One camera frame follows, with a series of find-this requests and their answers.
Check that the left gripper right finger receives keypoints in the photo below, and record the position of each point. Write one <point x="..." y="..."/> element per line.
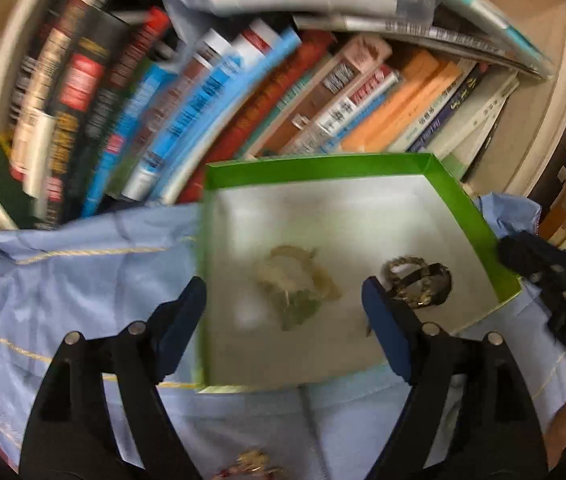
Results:
<point x="497" y="434"/>

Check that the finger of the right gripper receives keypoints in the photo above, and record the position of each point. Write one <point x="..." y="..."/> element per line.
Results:
<point x="539" y="263"/>

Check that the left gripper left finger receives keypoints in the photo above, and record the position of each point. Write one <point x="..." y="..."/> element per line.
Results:
<point x="69" y="433"/>

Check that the black strap wristwatch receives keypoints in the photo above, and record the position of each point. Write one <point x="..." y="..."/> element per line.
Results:
<point x="417" y="283"/>

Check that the cream white watch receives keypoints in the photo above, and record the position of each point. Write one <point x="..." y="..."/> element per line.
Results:
<point x="295" y="284"/>

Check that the blue cloth with stripes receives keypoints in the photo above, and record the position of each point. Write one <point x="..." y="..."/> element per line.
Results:
<point x="103" y="274"/>

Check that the orange book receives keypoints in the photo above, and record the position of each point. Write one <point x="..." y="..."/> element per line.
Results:
<point x="424" y="76"/>

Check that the dark green book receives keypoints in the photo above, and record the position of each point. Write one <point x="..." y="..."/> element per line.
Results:
<point x="13" y="199"/>

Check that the green cardboard box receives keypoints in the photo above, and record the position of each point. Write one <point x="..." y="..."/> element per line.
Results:
<point x="354" y="213"/>

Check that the wooden bookshelf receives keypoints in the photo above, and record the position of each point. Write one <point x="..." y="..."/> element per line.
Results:
<point x="263" y="81"/>

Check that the stack of flat magazines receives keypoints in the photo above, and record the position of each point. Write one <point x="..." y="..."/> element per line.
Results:
<point x="363" y="5"/>

